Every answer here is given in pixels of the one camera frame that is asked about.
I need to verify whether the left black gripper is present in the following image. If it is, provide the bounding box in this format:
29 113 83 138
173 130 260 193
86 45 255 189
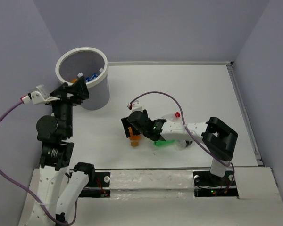
48 74 91 135

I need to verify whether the green plastic bottle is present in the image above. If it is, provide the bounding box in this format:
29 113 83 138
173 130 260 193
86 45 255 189
153 140 176 147

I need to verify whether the red label clear bottle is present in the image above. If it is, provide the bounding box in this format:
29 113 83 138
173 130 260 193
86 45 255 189
160 112 182 122

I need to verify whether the black label clear bottle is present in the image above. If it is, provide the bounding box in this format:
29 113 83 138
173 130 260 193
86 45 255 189
175 140 193 151

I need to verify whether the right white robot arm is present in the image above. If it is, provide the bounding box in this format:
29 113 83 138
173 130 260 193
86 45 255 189
121 110 238 185

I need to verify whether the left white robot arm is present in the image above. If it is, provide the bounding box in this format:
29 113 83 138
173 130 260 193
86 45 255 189
26 76 95 226

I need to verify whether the grey bin white rim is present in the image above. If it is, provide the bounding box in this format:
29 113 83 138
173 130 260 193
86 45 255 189
55 47 110 110

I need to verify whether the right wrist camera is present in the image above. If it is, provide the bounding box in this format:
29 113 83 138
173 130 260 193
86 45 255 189
127 100 143 113

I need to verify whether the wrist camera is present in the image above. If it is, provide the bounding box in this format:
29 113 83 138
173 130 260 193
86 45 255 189
127 100 143 113
20 85 57 105

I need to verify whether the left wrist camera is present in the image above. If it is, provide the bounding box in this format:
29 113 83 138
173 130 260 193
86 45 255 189
20 85 57 105

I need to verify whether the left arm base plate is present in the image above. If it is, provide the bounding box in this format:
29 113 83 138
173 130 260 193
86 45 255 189
79 171 111 198

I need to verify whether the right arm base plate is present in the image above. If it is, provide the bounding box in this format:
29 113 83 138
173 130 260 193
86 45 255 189
193 170 239 198

